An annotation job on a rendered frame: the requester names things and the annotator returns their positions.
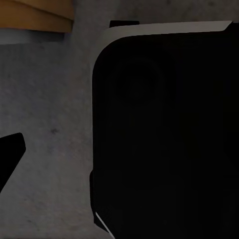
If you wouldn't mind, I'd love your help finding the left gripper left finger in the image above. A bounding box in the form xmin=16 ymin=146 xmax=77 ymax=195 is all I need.
xmin=0 ymin=132 xmax=26 ymax=192

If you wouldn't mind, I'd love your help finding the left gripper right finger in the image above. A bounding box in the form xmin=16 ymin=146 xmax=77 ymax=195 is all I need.
xmin=223 ymin=132 xmax=239 ymax=173

